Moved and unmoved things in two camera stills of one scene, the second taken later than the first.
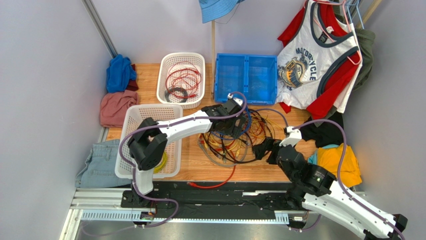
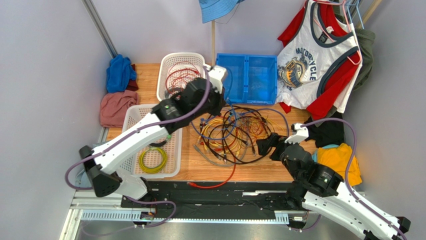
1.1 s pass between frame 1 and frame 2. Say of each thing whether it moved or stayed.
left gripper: moved
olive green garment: stayed
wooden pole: stayed
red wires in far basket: stayed
